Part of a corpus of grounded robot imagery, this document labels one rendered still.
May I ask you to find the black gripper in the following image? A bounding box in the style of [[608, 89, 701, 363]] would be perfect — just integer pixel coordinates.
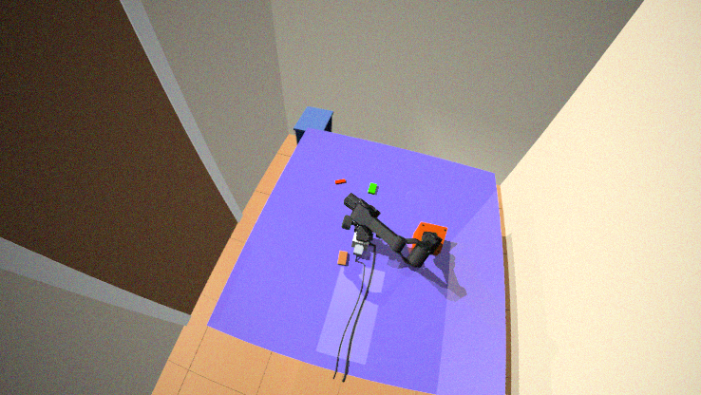
[[341, 215, 381, 239]]

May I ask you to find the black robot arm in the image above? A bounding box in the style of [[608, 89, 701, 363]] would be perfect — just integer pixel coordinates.
[[343, 193, 442, 268]]

